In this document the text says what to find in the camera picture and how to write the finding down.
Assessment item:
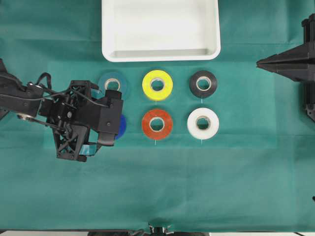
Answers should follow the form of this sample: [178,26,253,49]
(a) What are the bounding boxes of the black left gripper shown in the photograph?
[38,80,101,162]

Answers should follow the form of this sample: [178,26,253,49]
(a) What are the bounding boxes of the blue tape roll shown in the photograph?
[115,115,126,140]

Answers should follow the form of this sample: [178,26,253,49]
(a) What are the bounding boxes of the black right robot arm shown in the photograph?
[256,14,315,120]

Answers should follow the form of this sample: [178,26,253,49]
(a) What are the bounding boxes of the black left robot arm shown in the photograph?
[0,63,101,162]

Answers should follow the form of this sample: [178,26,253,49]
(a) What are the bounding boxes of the teal green tape roll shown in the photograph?
[97,71,128,100]

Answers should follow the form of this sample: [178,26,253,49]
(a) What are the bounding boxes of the red tape roll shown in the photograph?
[142,109,173,141]

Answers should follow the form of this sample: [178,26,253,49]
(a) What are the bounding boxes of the yellow tape roll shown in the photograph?
[142,70,173,101]

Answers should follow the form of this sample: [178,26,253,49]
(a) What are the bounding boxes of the white plastic tray case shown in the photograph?
[101,0,221,62]

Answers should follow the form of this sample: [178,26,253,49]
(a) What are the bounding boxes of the black tape roll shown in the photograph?
[189,70,218,99]

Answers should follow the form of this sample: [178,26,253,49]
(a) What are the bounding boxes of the white tape roll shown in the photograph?
[187,108,220,140]

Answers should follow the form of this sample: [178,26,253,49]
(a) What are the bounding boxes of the green table cloth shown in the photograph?
[0,0,315,232]

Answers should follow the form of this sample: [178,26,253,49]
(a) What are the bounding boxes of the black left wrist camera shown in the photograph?
[86,90,123,147]

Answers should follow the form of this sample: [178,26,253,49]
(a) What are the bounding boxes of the black camera cable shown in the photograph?
[24,72,74,101]

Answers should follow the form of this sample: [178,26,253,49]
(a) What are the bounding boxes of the black bottom camera mount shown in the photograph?
[132,222,178,236]

